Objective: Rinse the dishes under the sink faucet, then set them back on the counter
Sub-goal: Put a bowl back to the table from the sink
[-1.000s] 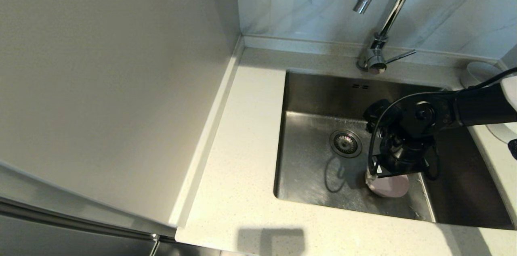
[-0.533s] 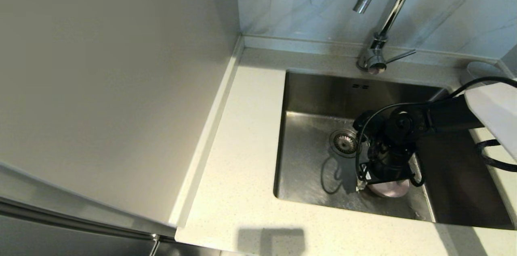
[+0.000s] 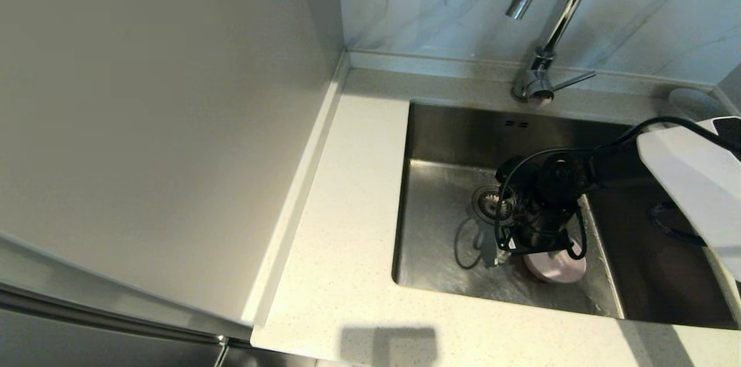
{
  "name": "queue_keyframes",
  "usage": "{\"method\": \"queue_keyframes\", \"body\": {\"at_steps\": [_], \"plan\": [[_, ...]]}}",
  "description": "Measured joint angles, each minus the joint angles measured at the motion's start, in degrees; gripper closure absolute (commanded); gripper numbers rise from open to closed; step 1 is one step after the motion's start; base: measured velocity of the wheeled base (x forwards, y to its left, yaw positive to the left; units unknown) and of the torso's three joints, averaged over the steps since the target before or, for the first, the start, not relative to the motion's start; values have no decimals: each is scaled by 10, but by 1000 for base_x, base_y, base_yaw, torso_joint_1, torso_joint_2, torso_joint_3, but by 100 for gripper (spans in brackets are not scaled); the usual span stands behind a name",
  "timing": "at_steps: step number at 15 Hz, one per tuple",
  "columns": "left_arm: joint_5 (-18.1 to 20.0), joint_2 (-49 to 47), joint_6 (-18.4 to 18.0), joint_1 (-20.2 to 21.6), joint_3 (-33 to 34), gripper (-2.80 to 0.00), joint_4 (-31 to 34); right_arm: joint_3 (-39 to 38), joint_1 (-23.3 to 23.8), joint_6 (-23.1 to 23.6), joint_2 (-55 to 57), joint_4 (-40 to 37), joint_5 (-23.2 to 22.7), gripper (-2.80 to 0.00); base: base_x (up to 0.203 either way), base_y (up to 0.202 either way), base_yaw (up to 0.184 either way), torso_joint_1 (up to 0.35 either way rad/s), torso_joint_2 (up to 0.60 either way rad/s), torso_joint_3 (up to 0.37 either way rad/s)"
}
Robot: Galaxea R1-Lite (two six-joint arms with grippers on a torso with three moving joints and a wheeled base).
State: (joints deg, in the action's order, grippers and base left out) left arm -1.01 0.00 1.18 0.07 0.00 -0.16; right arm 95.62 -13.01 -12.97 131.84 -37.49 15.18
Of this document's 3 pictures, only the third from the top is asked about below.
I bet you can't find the pink bowl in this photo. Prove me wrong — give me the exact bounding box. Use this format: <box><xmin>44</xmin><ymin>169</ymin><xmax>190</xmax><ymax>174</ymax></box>
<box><xmin>523</xmin><ymin>240</ymin><xmax>588</xmax><ymax>285</ymax></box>

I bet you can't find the steel bowl with white inside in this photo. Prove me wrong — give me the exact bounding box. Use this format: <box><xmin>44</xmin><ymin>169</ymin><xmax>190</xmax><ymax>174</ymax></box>
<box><xmin>666</xmin><ymin>86</ymin><xmax>731</xmax><ymax>124</ymax></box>

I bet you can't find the stainless steel sink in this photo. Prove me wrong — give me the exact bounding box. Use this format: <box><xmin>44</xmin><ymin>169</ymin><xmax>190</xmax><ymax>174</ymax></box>
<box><xmin>392</xmin><ymin>100</ymin><xmax>741</xmax><ymax>331</ymax></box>

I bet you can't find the round metal drain strainer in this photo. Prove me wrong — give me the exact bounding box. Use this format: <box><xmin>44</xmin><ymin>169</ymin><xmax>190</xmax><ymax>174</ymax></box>
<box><xmin>471</xmin><ymin>184</ymin><xmax>517</xmax><ymax>227</ymax></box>

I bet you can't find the chrome gooseneck faucet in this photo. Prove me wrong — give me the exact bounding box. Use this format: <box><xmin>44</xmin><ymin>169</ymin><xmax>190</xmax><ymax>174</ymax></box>
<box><xmin>505</xmin><ymin>0</ymin><xmax>604</xmax><ymax>108</ymax></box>

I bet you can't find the tall grey cabinet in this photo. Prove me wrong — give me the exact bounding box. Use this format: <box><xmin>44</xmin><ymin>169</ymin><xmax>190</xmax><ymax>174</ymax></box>
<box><xmin>0</xmin><ymin>0</ymin><xmax>351</xmax><ymax>367</ymax></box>

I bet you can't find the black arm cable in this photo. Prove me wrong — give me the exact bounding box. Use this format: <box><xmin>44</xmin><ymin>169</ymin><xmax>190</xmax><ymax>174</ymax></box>
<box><xmin>494</xmin><ymin>116</ymin><xmax>741</xmax><ymax>255</ymax></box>
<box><xmin>646</xmin><ymin>199</ymin><xmax>711</xmax><ymax>247</ymax></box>

